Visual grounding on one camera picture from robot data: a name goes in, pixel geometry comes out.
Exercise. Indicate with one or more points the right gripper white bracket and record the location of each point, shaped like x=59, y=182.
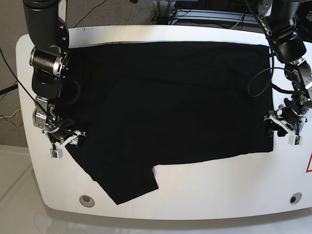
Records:
x=75, y=140

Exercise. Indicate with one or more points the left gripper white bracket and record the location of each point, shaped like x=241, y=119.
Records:
x=285, y=120

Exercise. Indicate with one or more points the black T-shirt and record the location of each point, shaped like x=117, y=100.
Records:
x=148, y=104

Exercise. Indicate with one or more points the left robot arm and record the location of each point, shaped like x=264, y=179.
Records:
x=286, y=28

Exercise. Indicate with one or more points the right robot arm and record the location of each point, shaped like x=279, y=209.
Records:
x=48, y=31

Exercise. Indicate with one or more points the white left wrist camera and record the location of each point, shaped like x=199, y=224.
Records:
x=295, y=140

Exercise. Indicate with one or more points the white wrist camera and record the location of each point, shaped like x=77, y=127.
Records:
x=295, y=140
x=57, y=153

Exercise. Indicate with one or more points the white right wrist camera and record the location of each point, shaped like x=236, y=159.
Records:
x=57, y=153

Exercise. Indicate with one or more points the aluminium frame rail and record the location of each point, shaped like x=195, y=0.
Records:
x=220, y=18

